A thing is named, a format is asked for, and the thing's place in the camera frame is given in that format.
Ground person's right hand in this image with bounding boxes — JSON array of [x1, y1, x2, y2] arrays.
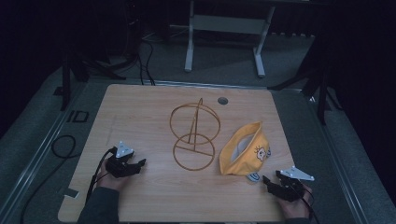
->
[[277, 185, 314, 220]]

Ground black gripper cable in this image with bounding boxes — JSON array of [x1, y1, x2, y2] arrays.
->
[[288, 177, 321, 224], [85, 147, 118, 205]]

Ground black metal stand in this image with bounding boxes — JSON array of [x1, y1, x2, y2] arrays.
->
[[59, 50, 127, 112], [266, 34, 344, 126]]

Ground black floor cable loop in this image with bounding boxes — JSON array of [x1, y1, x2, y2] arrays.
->
[[19, 134, 78, 224]]

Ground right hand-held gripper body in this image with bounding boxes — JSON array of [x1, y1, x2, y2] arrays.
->
[[269, 165, 316, 203]]

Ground black hanging cables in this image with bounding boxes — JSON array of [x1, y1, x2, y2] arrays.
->
[[136, 36, 157, 86]]

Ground gold wire hat stand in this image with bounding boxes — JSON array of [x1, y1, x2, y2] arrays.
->
[[168, 97, 222, 172]]

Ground white desk frame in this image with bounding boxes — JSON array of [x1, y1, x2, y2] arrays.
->
[[169, 0, 312, 78]]

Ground yellow cartoon print hat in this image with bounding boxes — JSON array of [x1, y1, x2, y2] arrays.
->
[[218, 120, 273, 183]]

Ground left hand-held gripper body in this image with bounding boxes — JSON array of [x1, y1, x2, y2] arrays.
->
[[105, 140, 138, 179]]

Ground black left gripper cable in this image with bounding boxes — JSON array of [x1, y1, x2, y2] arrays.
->
[[85, 147, 118, 205]]

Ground person's left hand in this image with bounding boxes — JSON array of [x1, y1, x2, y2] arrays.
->
[[95, 158, 131, 192]]

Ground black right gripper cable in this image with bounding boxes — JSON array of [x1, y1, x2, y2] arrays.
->
[[288, 177, 321, 224]]

